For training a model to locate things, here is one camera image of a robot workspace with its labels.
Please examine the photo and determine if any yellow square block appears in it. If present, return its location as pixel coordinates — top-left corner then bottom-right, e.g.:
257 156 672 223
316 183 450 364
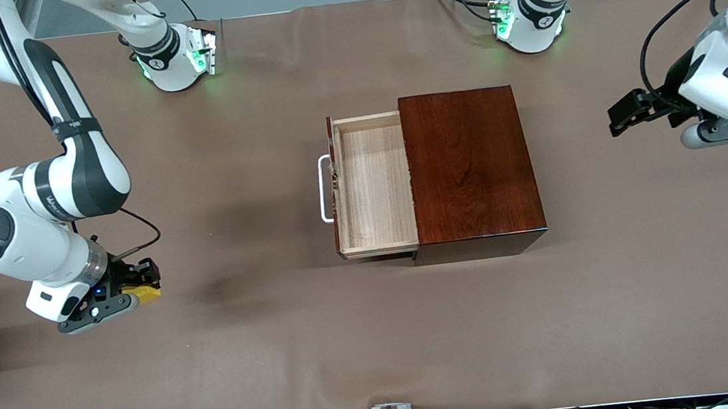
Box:
122 282 163 306

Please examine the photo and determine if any white metal drawer handle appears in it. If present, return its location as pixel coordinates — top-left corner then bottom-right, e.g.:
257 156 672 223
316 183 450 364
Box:
315 154 340 225

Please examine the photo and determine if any wooden drawer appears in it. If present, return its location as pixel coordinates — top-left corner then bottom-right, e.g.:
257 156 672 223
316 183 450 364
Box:
324 108 422 263

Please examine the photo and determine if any brown table cover mat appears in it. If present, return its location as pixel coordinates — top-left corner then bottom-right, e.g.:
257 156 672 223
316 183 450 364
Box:
0 0 728 409

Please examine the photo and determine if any dark brown wooden cabinet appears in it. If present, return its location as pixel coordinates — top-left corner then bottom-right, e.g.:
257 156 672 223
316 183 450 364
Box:
397 83 551 267

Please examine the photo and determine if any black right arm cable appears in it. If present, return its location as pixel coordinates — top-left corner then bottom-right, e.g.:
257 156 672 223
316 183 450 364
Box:
0 0 58 131

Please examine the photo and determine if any black right base cable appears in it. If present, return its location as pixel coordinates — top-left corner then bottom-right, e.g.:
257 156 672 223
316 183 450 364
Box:
168 0 199 25

